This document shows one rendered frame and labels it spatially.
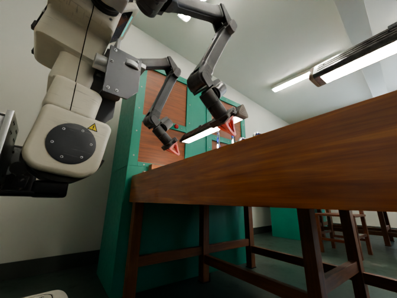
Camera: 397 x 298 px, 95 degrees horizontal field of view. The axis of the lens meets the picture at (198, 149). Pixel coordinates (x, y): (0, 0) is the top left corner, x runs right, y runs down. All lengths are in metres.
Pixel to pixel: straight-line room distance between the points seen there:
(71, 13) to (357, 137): 0.77
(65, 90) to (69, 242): 1.77
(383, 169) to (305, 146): 0.12
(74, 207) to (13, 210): 0.41
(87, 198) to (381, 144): 2.14
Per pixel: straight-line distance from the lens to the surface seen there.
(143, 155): 1.49
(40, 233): 2.17
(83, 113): 0.58
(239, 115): 1.02
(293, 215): 3.72
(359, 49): 0.84
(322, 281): 1.14
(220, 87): 0.75
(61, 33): 0.72
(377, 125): 0.42
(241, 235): 2.13
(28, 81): 2.41
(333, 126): 0.44
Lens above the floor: 0.59
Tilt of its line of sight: 16 degrees up
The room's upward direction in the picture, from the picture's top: 1 degrees clockwise
